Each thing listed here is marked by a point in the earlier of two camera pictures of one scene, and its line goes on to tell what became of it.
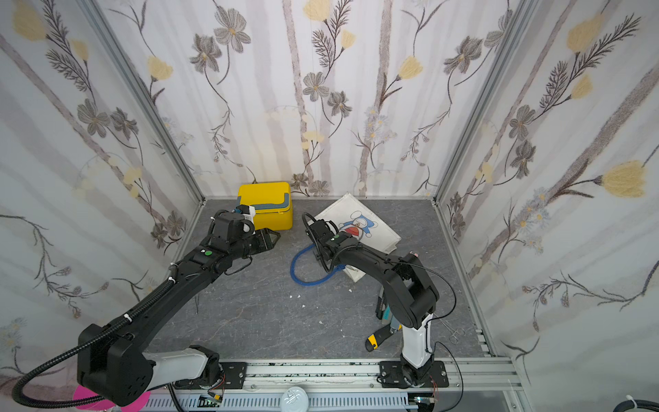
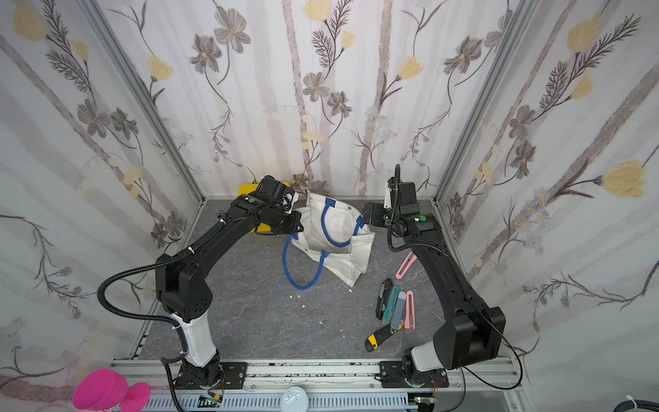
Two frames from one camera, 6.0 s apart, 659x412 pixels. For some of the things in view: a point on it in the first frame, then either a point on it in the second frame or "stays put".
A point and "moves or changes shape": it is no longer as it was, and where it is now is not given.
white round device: x=294 y=399 stays put
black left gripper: x=264 y=237 -> x=294 y=227
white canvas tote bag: x=349 y=215 moves or changes shape
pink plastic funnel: x=136 y=404 stays put
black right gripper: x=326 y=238 -> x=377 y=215
